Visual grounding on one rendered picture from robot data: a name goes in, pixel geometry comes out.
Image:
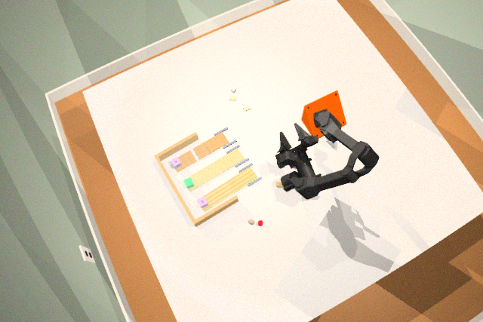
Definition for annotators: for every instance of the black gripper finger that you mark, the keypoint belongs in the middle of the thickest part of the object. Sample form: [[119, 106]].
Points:
[[301, 132], [284, 144]]

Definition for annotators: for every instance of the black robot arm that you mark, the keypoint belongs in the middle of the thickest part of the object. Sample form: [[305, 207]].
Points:
[[305, 182]]

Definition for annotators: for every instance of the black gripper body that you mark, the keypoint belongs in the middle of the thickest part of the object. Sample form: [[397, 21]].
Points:
[[305, 143]]

